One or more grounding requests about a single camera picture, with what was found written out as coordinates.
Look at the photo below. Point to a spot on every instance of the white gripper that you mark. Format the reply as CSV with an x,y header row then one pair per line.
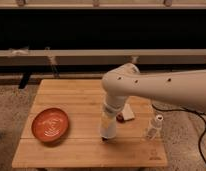
x,y
113,105

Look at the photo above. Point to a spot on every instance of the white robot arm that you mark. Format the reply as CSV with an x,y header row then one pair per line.
x,y
187,89

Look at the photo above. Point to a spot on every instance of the dark red oblong object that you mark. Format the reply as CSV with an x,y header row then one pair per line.
x,y
120,118

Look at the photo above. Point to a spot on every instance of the white sponge block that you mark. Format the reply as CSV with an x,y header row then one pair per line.
x,y
128,113

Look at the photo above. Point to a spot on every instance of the orange round plate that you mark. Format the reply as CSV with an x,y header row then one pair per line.
x,y
50,125

